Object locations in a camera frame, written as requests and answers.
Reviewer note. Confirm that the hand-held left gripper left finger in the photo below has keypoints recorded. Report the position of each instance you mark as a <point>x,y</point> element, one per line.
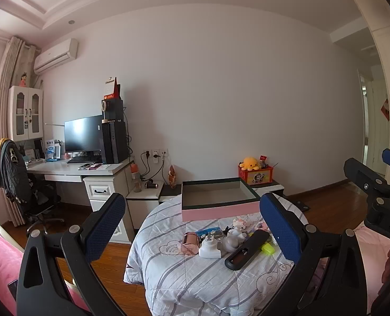
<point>104,227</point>

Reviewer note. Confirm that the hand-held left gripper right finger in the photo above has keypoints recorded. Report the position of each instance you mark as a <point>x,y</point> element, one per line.
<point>280,230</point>

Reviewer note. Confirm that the yellow highlighter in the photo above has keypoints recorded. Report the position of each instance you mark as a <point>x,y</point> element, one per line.
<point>267,248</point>

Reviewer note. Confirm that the black remote control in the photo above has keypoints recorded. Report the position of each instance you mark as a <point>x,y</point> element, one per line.
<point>246,251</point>

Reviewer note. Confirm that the white block toy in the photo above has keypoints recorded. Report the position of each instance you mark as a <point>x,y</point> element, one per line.
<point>239,223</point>

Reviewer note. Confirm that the pink box with green rim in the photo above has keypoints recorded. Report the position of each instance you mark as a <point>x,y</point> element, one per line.
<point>214,212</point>

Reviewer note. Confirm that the blue and gold box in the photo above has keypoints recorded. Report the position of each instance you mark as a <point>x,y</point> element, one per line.
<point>208,231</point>

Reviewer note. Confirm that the white plug adapter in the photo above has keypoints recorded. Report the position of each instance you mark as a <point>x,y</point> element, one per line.
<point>209,248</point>

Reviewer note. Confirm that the rose gold cylinder cup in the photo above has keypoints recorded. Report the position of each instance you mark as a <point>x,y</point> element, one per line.
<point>190,243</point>

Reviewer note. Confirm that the white door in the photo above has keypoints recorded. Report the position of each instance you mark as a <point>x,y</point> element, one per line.
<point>379,138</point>

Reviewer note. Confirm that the black floor scale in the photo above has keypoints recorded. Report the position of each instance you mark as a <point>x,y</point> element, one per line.
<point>299,205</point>

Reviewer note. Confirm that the white desk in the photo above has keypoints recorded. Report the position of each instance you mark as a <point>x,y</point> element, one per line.
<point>102,187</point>

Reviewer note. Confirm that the pink quilt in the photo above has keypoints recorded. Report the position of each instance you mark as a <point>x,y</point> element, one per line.
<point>373,263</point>

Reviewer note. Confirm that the white nightstand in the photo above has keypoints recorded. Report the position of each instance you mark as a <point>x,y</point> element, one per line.
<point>142,204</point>

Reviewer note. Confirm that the black and white low cabinet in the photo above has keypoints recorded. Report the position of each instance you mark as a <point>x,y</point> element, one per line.
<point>267,187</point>

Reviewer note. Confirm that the red door decoration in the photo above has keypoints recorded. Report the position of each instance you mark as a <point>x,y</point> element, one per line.
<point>385,108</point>

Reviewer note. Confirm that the bottle with orange cap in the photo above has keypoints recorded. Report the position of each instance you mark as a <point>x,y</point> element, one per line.
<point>135,179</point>

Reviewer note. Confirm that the red storage box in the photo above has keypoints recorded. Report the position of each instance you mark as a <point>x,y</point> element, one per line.
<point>256,177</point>

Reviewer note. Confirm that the dark hair roller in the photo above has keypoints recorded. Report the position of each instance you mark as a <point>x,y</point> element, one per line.
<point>151,184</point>

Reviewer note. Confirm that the black office chair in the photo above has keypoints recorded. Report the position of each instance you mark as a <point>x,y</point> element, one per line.
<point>38,204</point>

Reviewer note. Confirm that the small toys in red box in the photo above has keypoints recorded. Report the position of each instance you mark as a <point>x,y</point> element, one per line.
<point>264,161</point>

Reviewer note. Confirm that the yellow octopus plush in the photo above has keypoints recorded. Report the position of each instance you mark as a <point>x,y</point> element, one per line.
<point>249,164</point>

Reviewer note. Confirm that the orange snack bag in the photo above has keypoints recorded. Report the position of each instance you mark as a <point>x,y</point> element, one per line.
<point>172,177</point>

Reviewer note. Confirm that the black computer tower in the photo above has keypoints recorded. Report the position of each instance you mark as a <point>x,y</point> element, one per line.
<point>114,143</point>

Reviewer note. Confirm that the blue and white box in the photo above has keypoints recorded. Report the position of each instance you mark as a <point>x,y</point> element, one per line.
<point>52,151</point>

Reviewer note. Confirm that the black monitor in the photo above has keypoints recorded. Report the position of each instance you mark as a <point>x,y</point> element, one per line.
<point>83,135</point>

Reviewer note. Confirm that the striped white blanket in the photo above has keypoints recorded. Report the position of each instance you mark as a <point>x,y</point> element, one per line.
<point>188,283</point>

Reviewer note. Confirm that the pink bedding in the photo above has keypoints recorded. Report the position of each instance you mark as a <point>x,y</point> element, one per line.
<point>4,256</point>

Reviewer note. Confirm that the dark jacket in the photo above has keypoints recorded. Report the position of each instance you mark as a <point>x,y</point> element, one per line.
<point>12,171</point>

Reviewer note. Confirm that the black box on tower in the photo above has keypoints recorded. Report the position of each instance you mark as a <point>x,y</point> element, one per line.
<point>113,110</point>

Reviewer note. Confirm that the red desk calendar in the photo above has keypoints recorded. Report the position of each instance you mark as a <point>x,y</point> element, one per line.
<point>113,92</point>

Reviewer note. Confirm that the white glass door cabinet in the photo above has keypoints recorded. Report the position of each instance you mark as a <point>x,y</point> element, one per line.
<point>25,112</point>

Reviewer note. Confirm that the pink doll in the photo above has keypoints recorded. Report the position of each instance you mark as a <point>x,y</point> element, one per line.
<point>24,79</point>

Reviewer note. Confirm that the white air conditioner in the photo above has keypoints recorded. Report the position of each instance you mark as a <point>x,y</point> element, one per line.
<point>55,56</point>

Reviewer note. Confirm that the white wall outlets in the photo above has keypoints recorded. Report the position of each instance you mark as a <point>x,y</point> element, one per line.
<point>155,155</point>

